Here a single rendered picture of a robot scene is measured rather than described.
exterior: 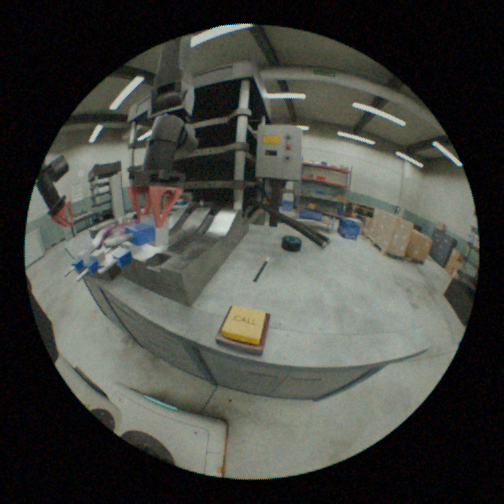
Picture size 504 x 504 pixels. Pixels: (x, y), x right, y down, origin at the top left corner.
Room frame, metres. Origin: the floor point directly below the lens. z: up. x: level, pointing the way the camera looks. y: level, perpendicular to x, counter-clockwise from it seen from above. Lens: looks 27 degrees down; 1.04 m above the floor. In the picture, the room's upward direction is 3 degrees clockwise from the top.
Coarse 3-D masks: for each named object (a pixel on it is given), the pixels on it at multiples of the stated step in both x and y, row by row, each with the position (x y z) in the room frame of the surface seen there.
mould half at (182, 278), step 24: (192, 216) 0.50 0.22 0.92; (216, 216) 0.48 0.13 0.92; (240, 216) 0.54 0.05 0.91; (168, 240) 0.34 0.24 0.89; (216, 240) 0.36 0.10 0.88; (240, 240) 0.55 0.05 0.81; (144, 264) 0.22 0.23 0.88; (168, 264) 0.22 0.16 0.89; (192, 264) 0.23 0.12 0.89; (216, 264) 0.34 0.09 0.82; (168, 288) 0.21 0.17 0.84; (192, 288) 0.22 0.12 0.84
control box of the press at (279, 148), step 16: (272, 128) 1.04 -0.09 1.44; (288, 128) 1.02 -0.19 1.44; (272, 144) 1.04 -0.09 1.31; (288, 144) 1.02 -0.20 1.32; (256, 160) 1.07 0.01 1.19; (272, 160) 1.04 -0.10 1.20; (288, 160) 1.01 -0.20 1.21; (256, 176) 1.06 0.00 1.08; (272, 176) 1.04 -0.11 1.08; (288, 176) 1.01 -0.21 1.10; (272, 192) 1.08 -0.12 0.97; (272, 224) 1.08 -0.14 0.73
